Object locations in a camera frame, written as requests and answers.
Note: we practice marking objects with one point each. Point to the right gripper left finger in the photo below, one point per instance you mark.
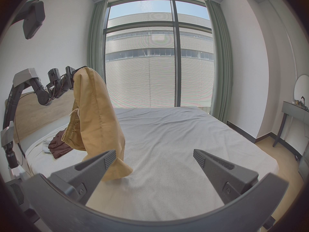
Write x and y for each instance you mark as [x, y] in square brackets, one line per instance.
[91, 168]

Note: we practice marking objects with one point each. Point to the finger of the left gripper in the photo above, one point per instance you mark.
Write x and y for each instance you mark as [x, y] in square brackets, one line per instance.
[80, 68]

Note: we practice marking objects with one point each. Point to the tan shorts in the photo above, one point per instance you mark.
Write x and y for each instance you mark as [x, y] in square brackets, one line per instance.
[96, 119]

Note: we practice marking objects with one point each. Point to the grey-green curtain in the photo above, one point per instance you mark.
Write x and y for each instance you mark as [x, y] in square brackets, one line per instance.
[96, 37]
[221, 61]

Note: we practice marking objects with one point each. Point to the white garment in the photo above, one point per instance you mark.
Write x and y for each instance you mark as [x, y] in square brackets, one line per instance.
[46, 146]

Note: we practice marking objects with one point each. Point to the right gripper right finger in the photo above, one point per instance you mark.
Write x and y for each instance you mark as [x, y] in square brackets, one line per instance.
[224, 175]

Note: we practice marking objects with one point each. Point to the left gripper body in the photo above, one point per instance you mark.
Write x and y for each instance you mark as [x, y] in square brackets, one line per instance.
[70, 81]

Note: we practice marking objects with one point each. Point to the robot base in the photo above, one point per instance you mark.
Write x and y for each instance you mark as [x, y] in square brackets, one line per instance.
[17, 192]

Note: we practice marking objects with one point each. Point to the window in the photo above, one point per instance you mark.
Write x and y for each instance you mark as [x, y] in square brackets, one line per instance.
[177, 57]

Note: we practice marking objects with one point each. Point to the bed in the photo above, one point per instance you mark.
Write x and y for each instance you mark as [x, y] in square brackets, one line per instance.
[169, 134]

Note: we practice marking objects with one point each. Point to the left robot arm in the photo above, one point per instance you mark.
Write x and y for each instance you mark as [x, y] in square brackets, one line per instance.
[24, 77]

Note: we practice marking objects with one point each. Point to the round mirror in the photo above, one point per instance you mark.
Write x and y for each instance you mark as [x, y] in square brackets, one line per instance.
[303, 88]

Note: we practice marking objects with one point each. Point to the grey dressing table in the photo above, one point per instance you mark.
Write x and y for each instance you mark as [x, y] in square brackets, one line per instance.
[294, 109]

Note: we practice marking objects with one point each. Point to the brown shorts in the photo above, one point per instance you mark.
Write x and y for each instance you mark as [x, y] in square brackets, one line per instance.
[59, 146]

